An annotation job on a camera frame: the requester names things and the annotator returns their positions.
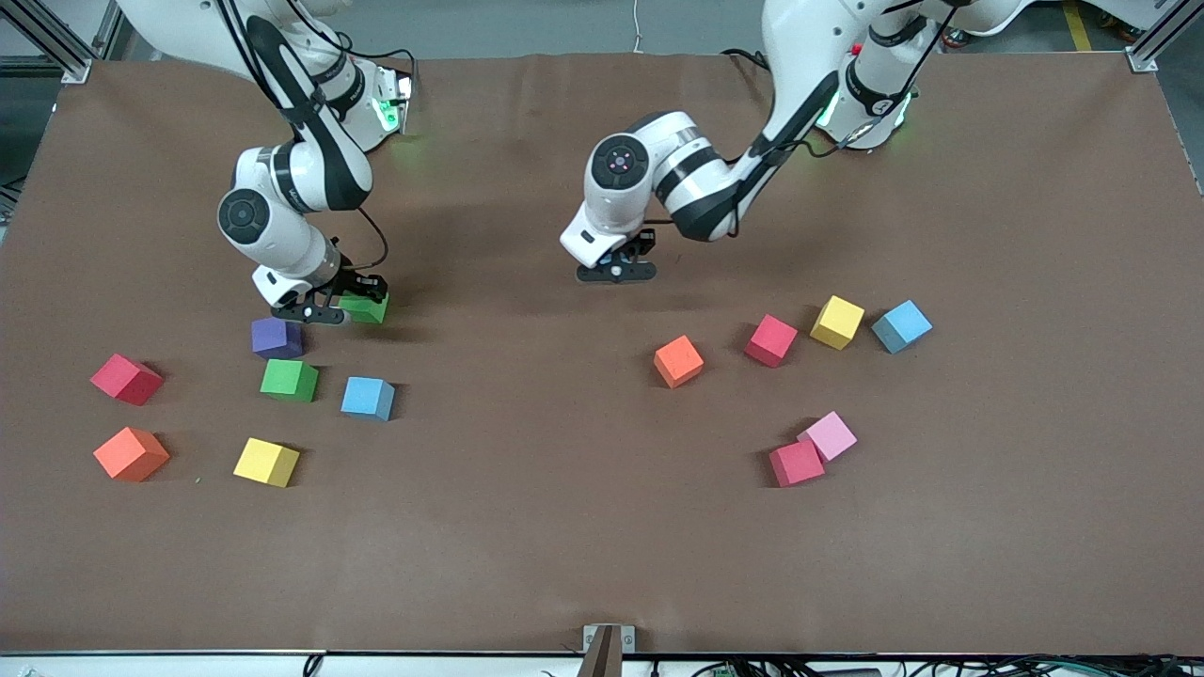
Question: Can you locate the green foam block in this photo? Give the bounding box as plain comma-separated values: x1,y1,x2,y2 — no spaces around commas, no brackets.
339,291,389,326
260,359,320,403

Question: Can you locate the blue foam block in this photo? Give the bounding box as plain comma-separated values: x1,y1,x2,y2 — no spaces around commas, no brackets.
341,376,396,422
871,299,934,355

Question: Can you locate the orange foam block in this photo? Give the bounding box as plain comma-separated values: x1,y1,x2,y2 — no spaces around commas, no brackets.
93,427,171,483
654,335,705,390

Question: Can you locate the yellow foam block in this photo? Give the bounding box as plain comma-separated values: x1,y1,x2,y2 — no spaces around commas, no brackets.
233,438,301,489
810,295,865,352

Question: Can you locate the red foam block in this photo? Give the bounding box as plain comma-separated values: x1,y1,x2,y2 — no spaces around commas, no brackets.
90,354,165,407
768,440,826,488
744,314,799,369

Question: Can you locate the purple foam block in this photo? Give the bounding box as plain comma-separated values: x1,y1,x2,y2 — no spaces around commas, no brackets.
251,317,305,360

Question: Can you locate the brown table cover sheet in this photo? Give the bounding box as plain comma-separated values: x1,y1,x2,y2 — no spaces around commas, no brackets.
0,52,1204,656

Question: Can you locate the pink foam block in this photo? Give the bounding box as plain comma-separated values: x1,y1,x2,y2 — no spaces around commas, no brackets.
798,411,859,463

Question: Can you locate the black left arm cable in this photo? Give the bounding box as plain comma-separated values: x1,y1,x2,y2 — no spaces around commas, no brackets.
734,0,951,236

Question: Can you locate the metal bracket with post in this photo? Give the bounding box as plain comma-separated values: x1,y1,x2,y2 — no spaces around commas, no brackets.
582,623,636,677

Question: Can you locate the aluminium frame post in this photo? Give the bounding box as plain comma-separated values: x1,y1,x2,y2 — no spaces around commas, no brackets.
0,0,95,86
1124,0,1204,74

